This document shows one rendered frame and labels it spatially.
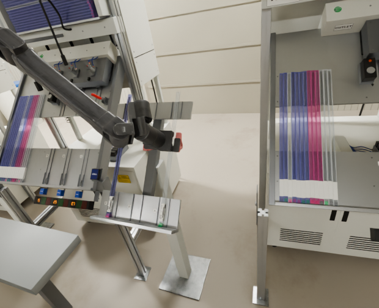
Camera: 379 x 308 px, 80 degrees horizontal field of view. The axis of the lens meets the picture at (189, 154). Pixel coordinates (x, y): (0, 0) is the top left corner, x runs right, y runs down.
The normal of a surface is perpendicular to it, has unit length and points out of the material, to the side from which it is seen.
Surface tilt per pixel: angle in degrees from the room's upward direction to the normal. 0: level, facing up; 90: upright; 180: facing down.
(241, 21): 90
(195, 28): 90
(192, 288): 0
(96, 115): 36
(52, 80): 48
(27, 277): 0
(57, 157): 43
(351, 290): 0
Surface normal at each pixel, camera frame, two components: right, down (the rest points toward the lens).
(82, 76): -0.29, -0.25
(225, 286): -0.15, -0.84
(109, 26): -0.26, 0.54
